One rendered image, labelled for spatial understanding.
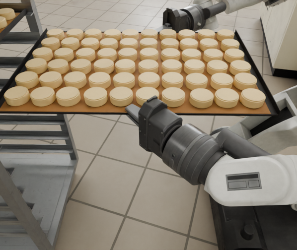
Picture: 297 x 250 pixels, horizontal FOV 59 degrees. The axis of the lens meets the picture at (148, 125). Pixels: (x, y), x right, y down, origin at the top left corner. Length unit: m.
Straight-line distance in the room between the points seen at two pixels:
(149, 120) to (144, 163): 1.02
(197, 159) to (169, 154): 0.05
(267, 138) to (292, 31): 1.41
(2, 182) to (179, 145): 0.48
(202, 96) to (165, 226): 0.83
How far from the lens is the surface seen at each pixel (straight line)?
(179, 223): 1.30
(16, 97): 0.62
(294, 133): 0.85
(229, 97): 0.58
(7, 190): 0.79
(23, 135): 1.30
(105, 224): 1.30
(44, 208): 1.23
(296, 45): 2.24
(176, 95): 0.56
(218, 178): 0.40
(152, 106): 0.47
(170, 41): 0.78
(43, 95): 0.60
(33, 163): 1.40
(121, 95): 0.56
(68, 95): 0.59
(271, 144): 0.90
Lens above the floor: 1.16
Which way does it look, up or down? 43 degrees down
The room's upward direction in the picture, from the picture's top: straight up
